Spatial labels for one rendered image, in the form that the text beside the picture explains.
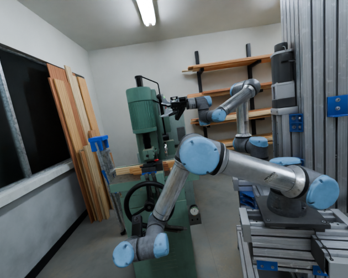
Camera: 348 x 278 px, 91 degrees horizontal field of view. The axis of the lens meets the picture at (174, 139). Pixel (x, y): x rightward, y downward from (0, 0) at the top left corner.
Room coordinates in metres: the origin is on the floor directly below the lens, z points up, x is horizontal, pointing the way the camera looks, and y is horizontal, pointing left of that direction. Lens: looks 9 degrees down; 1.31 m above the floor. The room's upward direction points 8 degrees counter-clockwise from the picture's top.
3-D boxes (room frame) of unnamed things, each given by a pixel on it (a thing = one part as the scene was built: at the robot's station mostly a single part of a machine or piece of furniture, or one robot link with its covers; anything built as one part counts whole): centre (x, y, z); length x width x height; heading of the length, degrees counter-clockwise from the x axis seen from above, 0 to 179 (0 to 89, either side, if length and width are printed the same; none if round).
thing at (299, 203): (0.70, -0.46, 0.87); 0.15 x 0.15 x 0.10
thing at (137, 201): (1.36, 0.20, 0.76); 0.57 x 0.45 x 0.09; 2
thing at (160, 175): (1.05, 0.17, 0.91); 0.15 x 0.14 x 0.09; 92
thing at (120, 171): (1.26, 0.17, 0.92); 0.60 x 0.02 x 0.05; 92
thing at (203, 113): (1.15, -0.23, 1.25); 0.11 x 0.08 x 0.11; 23
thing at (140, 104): (1.24, 0.20, 1.35); 0.18 x 0.18 x 0.31
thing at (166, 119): (1.46, 0.05, 1.22); 0.09 x 0.08 x 0.15; 2
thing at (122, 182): (1.14, 0.17, 0.87); 0.61 x 0.30 x 0.06; 92
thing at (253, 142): (1.18, -0.59, 0.98); 0.13 x 0.12 x 0.14; 23
